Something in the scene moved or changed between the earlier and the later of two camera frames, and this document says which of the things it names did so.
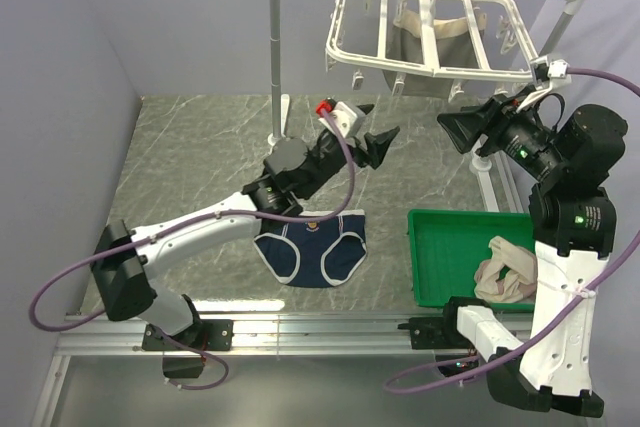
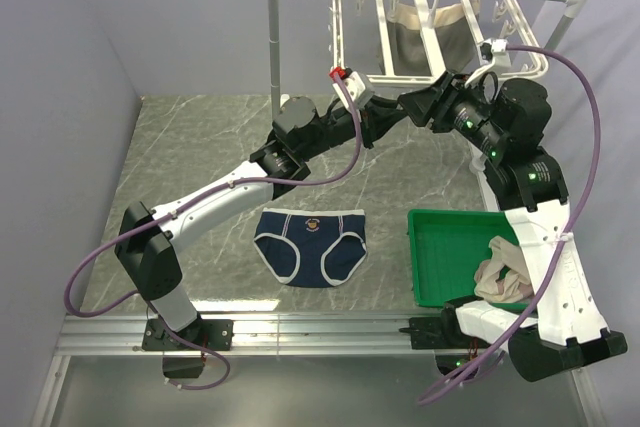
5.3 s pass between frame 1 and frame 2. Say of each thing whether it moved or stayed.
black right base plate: stayed
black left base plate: stayed
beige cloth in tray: stayed
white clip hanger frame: moved
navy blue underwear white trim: stayed
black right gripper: moved
